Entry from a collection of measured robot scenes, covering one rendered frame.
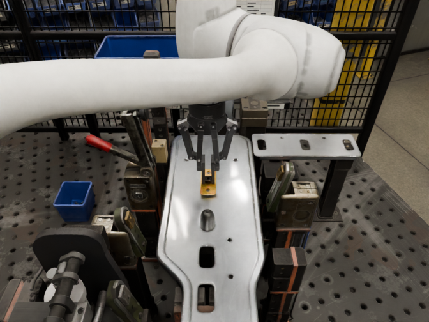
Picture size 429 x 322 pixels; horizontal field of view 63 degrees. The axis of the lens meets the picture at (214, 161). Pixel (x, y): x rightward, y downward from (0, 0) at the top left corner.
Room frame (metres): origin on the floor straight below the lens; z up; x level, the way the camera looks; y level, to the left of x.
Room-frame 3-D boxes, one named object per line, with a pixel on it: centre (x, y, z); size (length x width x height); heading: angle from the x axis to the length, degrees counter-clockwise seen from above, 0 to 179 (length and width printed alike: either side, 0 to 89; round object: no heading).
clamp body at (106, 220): (0.43, 0.21, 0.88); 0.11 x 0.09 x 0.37; 90
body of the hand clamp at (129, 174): (0.60, 0.18, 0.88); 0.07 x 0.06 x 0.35; 90
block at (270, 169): (0.68, -0.17, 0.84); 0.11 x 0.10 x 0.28; 90
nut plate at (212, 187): (0.60, 0.01, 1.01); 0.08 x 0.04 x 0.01; 0
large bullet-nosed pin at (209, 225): (0.48, 0.02, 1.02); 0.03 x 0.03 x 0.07
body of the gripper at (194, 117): (0.60, 0.02, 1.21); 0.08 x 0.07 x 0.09; 90
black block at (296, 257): (0.41, -0.16, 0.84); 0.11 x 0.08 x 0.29; 90
